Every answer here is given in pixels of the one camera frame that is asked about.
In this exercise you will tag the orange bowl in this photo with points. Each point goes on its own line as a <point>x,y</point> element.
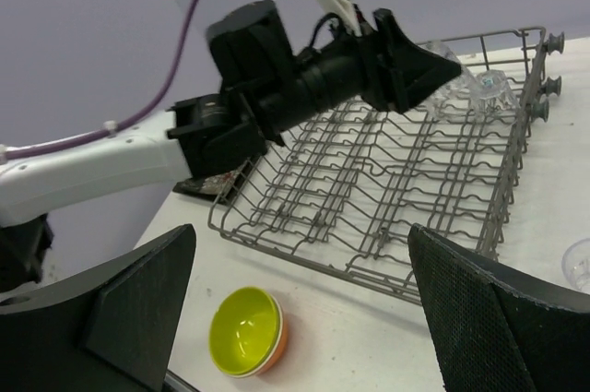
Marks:
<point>281,342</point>

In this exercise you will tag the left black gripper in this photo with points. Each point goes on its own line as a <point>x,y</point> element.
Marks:
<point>390,72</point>

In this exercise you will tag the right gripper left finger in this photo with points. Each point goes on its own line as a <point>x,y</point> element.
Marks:
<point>109,328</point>

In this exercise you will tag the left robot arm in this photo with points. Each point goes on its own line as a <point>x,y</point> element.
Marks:
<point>266,89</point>

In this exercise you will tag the black floral square plate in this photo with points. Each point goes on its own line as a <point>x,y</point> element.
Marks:
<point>212,184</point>

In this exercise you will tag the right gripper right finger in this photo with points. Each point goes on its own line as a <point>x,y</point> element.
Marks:
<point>495,328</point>

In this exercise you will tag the grey wire dish rack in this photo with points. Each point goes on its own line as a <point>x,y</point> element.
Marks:
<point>343,192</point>

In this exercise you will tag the yellow-green bowl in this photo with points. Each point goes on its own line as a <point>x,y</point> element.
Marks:
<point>242,331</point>

